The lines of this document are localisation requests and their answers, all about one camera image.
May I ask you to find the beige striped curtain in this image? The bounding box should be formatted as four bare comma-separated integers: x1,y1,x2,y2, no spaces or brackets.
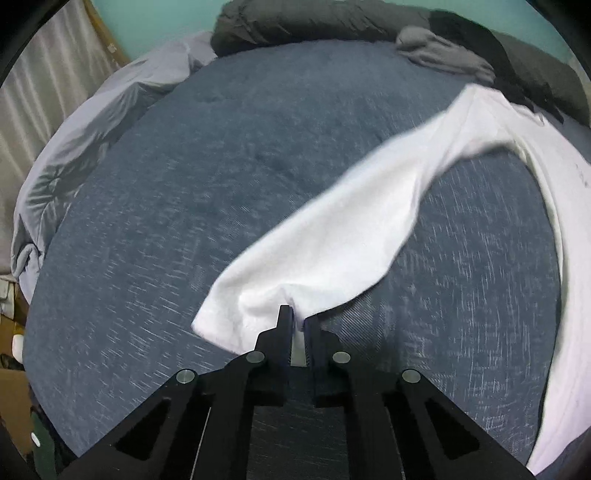
0,0,121,278

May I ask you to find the black garment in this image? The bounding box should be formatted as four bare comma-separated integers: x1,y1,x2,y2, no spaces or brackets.
429,9,566,123

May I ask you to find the bed with blue sheet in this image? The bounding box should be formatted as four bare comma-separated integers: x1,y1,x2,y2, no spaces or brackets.
23,39,591,480

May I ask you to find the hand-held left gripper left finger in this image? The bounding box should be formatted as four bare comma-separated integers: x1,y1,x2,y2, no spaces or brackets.
60,305,295,480

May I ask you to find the grey knit sweater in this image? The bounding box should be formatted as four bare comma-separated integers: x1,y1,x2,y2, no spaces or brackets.
396,25,497,86

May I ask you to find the light grey sheet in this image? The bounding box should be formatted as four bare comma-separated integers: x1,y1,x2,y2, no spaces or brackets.
10,30,218,305

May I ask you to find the dark grey rolled duvet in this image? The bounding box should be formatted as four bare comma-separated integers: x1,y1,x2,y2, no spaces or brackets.
211,0,591,127

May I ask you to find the white t-shirt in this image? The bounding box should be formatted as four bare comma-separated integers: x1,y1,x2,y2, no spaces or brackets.
191,84,591,476

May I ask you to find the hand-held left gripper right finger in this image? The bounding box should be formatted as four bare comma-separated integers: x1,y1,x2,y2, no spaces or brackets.
302,314,532,480

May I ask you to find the wooden frame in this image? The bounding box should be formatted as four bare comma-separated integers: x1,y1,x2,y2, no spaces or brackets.
83,0,132,65

